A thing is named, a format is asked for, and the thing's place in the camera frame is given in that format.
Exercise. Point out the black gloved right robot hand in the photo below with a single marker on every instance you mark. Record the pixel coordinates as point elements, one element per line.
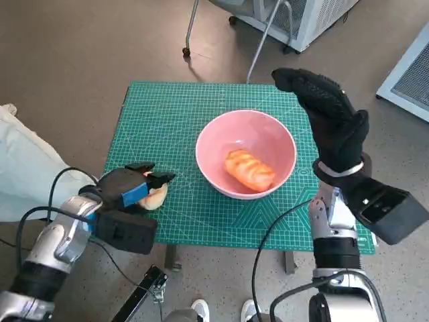
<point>338,127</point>

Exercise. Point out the round toy bread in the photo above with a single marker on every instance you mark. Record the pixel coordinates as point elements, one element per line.
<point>155,199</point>

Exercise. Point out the pink bowl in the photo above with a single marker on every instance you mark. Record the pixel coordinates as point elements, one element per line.
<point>244,131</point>

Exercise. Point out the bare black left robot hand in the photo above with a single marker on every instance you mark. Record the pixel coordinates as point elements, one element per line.
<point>117,188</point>

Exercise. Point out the grey bent metal tube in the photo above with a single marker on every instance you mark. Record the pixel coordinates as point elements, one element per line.
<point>264,33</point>

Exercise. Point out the white vented cabinet on casters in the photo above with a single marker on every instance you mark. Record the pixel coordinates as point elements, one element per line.
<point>311,20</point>

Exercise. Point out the grey rounded object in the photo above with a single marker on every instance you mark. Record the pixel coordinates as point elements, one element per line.
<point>181,316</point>

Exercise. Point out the green cutting mat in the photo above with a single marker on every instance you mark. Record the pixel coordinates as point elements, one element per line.
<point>161,127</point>

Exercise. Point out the metal chair leg with caster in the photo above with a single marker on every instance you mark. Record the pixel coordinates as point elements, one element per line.
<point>191,23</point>

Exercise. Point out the white vented panel unit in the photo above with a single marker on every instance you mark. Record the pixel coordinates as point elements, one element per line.
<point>409,77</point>

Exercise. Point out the black bar with clamp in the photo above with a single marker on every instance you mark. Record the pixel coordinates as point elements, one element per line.
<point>147,285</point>

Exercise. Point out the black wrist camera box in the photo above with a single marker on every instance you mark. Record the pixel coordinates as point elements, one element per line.
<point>385,211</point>
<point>127,231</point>

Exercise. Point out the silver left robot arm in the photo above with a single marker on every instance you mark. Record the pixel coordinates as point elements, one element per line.
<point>57,241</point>

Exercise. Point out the grey table leg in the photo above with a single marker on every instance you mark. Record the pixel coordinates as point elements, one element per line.
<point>173,258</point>
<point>291,261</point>

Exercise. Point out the white shoe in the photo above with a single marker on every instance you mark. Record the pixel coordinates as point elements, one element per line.
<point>201,308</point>
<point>249,308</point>

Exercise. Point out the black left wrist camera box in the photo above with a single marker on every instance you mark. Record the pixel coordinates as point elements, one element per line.
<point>127,231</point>

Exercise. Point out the long striped toy bread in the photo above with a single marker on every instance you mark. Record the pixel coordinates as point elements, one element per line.
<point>249,171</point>

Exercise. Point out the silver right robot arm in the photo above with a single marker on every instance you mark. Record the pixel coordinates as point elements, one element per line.
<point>335,255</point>

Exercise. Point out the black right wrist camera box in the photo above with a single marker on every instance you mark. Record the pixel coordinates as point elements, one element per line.
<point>385,211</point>

